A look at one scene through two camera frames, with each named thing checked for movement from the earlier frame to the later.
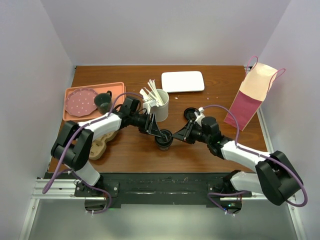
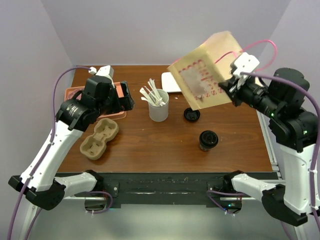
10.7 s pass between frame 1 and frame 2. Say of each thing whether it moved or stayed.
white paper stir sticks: stayed
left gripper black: moved
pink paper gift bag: moved
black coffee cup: moved
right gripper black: moved
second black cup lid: stayed
